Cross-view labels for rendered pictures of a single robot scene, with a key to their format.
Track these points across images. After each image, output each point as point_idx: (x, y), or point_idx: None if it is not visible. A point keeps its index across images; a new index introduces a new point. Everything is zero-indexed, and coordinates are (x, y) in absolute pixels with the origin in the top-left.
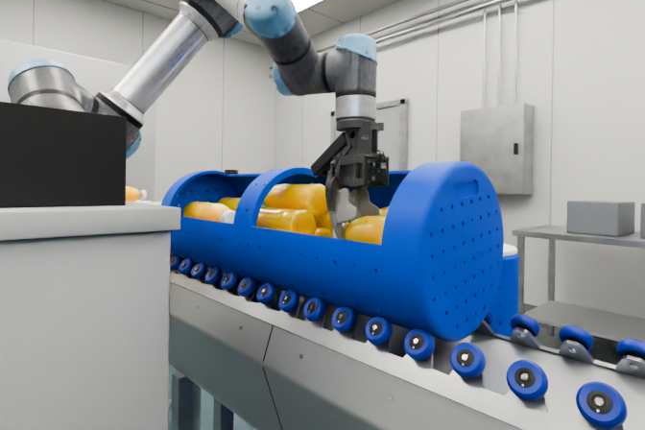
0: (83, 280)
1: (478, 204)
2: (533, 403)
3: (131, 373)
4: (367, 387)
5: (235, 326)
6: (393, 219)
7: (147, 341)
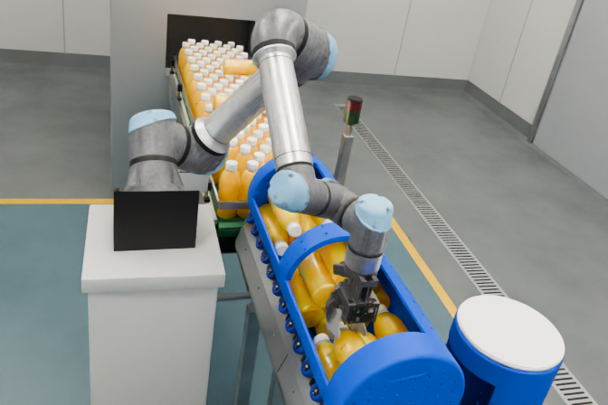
0: (158, 310)
1: (424, 381)
2: None
3: (185, 359)
4: None
5: (272, 329)
6: (337, 377)
7: (196, 344)
